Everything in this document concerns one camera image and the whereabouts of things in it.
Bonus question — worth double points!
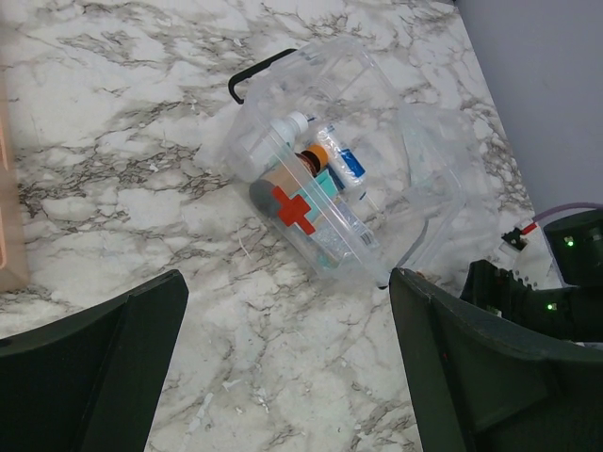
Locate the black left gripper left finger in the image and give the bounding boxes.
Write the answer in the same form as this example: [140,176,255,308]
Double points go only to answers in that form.
[1,270,188,451]

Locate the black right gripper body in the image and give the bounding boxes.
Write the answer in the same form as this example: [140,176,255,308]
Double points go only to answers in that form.
[460,260,575,337]

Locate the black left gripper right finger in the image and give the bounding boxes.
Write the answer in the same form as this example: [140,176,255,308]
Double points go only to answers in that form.
[389,269,602,451]

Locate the blue white tube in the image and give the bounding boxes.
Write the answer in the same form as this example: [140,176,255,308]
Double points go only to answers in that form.
[316,124,366,190]

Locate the brown syrup bottle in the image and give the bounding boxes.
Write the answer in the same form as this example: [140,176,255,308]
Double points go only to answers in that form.
[249,144,328,218]

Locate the clear medicine kit box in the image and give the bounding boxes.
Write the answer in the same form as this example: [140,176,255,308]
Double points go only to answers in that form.
[222,38,498,287]

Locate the blue white gauze packet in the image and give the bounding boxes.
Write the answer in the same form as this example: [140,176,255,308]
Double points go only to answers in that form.
[334,189,380,250]

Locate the teal bandage packet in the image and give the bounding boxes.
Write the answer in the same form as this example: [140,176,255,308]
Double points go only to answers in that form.
[294,169,339,223]
[310,226,355,274]

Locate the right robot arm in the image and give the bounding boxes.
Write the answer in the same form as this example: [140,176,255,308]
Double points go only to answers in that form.
[461,208,602,343]

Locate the orange plastic file organizer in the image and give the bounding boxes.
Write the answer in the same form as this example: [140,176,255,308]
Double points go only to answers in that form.
[1,75,29,293]

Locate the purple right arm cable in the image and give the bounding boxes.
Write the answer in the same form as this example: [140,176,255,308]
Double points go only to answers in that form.
[531,202,603,222]

